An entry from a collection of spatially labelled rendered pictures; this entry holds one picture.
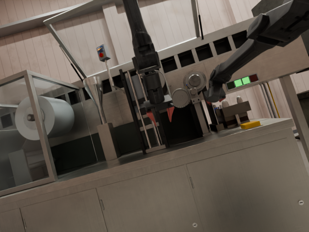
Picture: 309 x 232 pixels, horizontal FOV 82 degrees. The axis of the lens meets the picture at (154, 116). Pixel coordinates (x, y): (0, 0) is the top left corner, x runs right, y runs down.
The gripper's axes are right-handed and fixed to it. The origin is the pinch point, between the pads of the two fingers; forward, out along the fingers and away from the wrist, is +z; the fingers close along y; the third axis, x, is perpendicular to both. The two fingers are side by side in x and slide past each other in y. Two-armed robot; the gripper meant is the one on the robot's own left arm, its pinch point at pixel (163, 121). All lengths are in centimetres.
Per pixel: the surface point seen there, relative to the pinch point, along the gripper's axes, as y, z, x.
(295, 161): -54, 36, 6
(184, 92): -22, 9, -47
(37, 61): 214, -29, -400
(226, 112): -41, 23, -30
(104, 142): 42, 32, -53
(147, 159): 11.2, 23.5, -10.4
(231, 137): -29.9, 20.7, -3.7
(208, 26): -192, -3, -385
